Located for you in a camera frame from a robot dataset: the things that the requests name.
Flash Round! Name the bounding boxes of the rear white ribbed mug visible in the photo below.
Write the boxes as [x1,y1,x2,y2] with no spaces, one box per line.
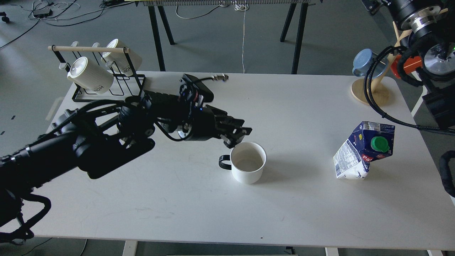
[101,38,143,77]

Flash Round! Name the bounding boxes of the white enamel mug black handle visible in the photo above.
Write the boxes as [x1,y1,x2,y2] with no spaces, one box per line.
[218,142,268,184]

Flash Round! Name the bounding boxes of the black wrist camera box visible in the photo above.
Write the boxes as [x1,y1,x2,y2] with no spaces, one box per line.
[179,74,229,102]

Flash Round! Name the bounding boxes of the blue white milk carton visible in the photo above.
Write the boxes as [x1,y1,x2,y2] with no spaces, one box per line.
[333,121,395,180]

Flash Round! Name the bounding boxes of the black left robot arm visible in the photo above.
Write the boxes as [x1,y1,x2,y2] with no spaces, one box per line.
[1,91,252,246]

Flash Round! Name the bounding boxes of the front white ribbed mug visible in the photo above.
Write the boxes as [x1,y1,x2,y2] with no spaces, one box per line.
[67,57,115,94]

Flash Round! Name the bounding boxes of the black wire mug rack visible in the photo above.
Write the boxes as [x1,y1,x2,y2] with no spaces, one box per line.
[48,43,146,102]

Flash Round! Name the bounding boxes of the white ribbed mug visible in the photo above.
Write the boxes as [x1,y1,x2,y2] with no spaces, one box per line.
[67,57,115,94]
[101,38,143,77]

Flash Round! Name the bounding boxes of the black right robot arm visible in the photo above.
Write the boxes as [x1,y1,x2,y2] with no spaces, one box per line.
[361,0,454,135]

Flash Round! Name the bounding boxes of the orange mug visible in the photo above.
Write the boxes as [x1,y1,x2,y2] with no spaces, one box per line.
[390,54,422,79]

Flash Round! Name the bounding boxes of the white hanging cable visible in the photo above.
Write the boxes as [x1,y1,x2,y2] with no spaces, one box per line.
[234,3,248,74]

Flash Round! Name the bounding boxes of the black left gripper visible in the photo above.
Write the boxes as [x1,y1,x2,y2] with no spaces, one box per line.
[178,105,252,149]

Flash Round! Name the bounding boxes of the black background table legs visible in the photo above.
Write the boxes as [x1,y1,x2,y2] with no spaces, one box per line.
[142,0,309,75]

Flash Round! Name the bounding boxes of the white chair frame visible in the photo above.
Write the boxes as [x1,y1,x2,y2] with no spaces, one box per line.
[411,86,428,118]

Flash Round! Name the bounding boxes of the blue metal mug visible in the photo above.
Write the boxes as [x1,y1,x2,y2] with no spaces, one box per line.
[352,48,389,79]

